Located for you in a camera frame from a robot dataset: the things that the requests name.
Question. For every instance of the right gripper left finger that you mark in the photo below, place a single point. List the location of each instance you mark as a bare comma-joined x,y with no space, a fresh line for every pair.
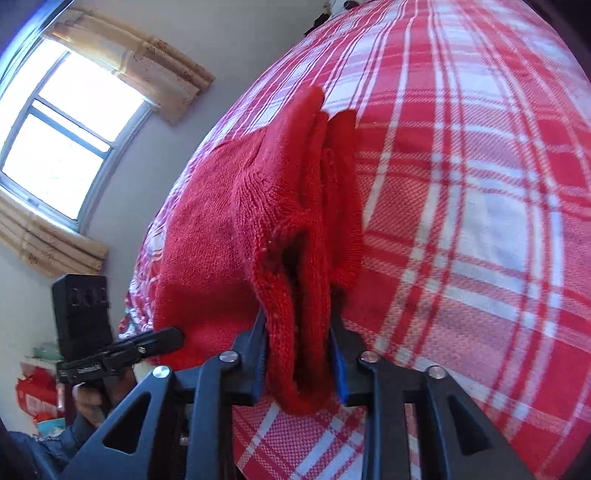
178,424

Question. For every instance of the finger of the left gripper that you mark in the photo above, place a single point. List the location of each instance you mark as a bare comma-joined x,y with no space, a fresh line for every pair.
152,343

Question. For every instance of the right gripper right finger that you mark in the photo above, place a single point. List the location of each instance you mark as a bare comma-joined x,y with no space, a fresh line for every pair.
456,439

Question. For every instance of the red embroidered knit sweater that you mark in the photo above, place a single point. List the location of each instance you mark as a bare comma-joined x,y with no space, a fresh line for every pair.
268,222

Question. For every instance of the dark clothing beside pillow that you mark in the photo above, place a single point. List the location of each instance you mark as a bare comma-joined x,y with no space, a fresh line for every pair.
324,17

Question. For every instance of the person's left hand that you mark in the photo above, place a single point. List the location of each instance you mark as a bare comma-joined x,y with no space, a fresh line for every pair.
95,400

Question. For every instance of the red bag on shelf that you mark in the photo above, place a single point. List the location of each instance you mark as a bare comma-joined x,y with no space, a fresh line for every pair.
37,392

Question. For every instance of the yellow left curtain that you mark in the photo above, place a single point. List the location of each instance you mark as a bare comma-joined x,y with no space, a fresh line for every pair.
168,79

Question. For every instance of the red plaid bed sheet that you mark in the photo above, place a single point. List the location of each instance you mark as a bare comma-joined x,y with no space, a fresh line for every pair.
474,168

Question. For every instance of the white patterned pillow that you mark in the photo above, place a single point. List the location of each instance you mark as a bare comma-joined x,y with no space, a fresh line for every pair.
338,7

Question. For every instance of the left wall window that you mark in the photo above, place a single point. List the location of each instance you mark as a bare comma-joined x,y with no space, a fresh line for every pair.
65,122

